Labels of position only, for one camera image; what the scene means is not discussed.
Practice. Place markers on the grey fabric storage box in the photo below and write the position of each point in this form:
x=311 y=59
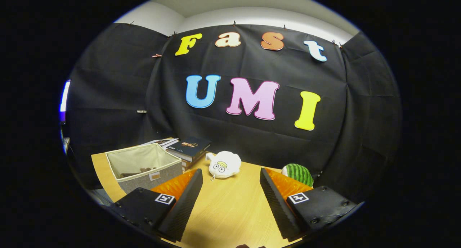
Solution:
x=151 y=181

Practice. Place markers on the white cover book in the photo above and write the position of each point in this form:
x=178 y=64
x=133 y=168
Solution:
x=162 y=142

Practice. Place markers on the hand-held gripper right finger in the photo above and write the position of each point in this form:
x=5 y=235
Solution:
x=277 y=204

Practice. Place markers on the watermelon slice plush toy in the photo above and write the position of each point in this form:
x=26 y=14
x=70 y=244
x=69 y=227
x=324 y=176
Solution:
x=299 y=173

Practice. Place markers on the white cartoon-face plush toy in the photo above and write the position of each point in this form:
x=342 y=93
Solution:
x=225 y=165

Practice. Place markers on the dark cover book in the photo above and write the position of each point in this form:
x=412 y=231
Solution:
x=189 y=146

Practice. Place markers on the brown cover book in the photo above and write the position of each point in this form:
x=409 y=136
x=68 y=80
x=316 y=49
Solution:
x=192 y=162

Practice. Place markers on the computer monitor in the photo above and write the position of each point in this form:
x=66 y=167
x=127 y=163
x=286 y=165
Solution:
x=65 y=100

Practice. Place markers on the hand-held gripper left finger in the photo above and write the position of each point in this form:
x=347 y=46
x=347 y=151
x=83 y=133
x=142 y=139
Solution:
x=182 y=204

